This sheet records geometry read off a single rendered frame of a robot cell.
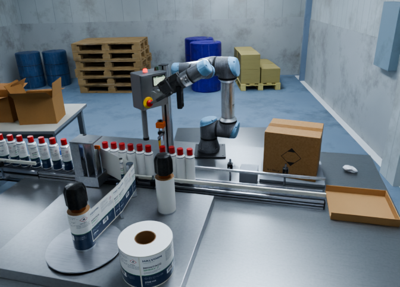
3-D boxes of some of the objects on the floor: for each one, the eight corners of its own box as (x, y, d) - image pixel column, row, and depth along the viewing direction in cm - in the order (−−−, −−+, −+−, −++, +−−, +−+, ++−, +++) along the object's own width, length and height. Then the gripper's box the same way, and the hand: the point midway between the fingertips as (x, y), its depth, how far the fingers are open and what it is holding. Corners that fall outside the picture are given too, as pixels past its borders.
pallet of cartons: (271, 77, 803) (273, 45, 776) (280, 90, 691) (283, 54, 664) (233, 77, 808) (233, 46, 780) (235, 91, 696) (236, 55, 668)
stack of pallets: (77, 94, 706) (68, 43, 668) (94, 82, 799) (87, 37, 761) (144, 93, 697) (140, 42, 658) (153, 81, 790) (150, 36, 751)
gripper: (180, 69, 172) (147, 89, 180) (174, 73, 164) (140, 94, 172) (188, 84, 174) (156, 103, 182) (184, 89, 166) (149, 108, 174)
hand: (153, 102), depth 177 cm, fingers closed
